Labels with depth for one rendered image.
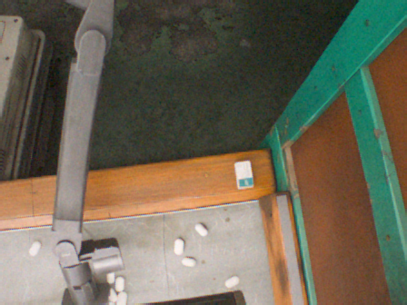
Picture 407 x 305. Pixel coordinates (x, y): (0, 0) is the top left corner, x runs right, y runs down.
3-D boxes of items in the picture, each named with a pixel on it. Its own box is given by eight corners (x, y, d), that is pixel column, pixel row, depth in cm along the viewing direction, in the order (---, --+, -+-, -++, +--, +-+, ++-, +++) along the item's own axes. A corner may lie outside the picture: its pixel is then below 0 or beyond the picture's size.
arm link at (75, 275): (57, 250, 78) (56, 267, 73) (90, 241, 79) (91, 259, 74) (66, 274, 81) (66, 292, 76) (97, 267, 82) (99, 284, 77)
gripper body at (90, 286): (109, 309, 79) (101, 284, 76) (62, 316, 78) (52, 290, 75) (111, 288, 85) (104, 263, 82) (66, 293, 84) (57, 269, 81)
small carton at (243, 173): (233, 164, 95) (235, 162, 93) (248, 162, 95) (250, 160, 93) (238, 189, 94) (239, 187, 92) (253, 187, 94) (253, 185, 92)
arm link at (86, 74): (77, 23, 66) (76, 27, 57) (109, 29, 68) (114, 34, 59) (51, 234, 79) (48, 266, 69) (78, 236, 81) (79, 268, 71)
